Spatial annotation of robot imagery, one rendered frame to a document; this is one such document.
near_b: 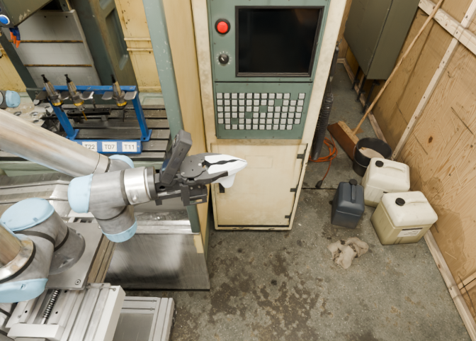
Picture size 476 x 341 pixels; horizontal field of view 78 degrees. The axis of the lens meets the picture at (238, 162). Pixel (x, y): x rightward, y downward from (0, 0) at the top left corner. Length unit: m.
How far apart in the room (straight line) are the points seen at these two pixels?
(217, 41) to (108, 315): 1.03
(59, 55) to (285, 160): 1.62
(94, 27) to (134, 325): 1.80
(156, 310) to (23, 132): 1.43
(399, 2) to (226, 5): 2.02
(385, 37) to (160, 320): 2.80
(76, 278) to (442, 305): 2.19
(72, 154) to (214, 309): 1.60
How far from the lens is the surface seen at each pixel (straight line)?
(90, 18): 2.20
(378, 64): 3.20
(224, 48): 1.27
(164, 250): 1.65
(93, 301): 1.10
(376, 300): 2.35
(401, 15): 3.06
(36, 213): 0.94
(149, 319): 1.97
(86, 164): 0.76
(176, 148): 0.58
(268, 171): 1.78
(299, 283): 2.24
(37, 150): 0.74
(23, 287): 0.88
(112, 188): 0.63
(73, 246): 1.06
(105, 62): 2.30
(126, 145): 1.74
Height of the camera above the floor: 2.04
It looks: 46 degrees down
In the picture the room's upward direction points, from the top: straight up
